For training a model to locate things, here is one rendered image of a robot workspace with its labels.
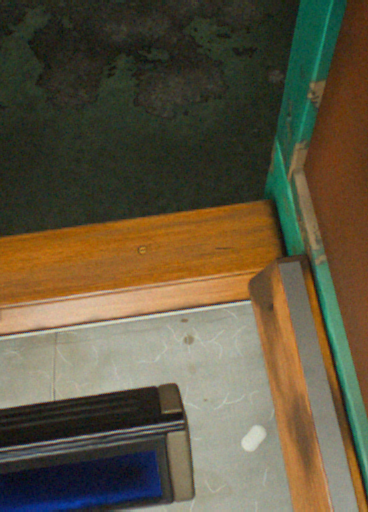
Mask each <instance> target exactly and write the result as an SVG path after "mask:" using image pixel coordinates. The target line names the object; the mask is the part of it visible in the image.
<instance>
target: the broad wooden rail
mask: <svg viewBox="0 0 368 512"><path fill-rule="evenodd" d="M279 257H287V253H286V248H285V244H283V239H282V234H281V230H280V225H279V220H278V216H277V212H276V206H275V203H274V201H273V200H262V201H254V202H246V203H238V204H231V205H223V206H215V208H210V207H207V209H200V210H192V211H185V212H176V213H169V214H161V215H154V216H145V217H137V218H130V219H122V220H115V221H106V223H99V224H91V225H84V226H75V227H68V228H60V229H53V230H45V231H37V232H29V233H22V234H14V235H7V237H0V337H5V336H12V335H19V334H26V333H34V332H41V331H49V330H56V329H62V328H70V326H77V325H85V324H92V323H99V322H106V321H114V320H121V319H129V318H136V317H143V316H150V315H158V314H165V313H173V312H179V310H187V309H194V308H202V307H209V306H217V305H223V304H231V303H238V302H246V301H250V295H249V291H248V283H249V280H250V279H251V278H252V277H253V276H254V275H256V274H258V273H259V272H260V271H261V270H263V269H264V268H265V267H266V265H267V264H270V263H271V262H272V261H273V260H274V259H276V258H279Z"/></svg>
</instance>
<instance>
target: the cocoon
mask: <svg viewBox="0 0 368 512"><path fill-rule="evenodd" d="M265 437H266V430H265V428H264V427H263V426H260V425H255V426H253V427H252V428H251V429H250V431H249V432H248V433H247V435H246V436H245V437H244V438H243V441H242V443H241V445H243V447H244V448H245V449H246V451H248V452H252V451H254V449H255V448H256V447H258V446H259V444H260V443H261V442H262V441H263V440H264V439H265Z"/></svg>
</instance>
